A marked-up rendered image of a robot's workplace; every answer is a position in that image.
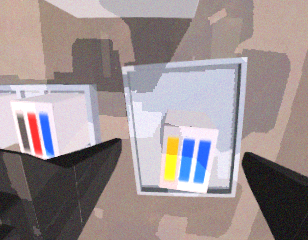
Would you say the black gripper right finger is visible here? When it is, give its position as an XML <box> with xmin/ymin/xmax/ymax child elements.
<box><xmin>242</xmin><ymin>152</ymin><xmax>308</xmax><ymax>240</ymax></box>

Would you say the white box with colored stripes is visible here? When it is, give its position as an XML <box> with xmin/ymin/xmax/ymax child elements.
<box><xmin>10</xmin><ymin>93</ymin><xmax>91</xmax><ymax>159</ymax></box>
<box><xmin>159</xmin><ymin>109</ymin><xmax>218</xmax><ymax>193</ymax></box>

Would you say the grey rectangular tray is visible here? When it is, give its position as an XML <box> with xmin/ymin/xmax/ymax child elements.
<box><xmin>121</xmin><ymin>57</ymin><xmax>248</xmax><ymax>198</ymax></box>

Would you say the white block with coloured stripes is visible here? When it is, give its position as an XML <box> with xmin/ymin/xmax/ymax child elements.
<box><xmin>0</xmin><ymin>93</ymin><xmax>19</xmax><ymax>149</ymax></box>

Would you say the white rectangular box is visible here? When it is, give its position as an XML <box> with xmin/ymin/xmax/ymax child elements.
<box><xmin>45</xmin><ymin>0</ymin><xmax>199</xmax><ymax>18</ymax></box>

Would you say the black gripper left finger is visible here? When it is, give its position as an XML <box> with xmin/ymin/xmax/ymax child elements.
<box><xmin>0</xmin><ymin>138</ymin><xmax>122</xmax><ymax>240</ymax></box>

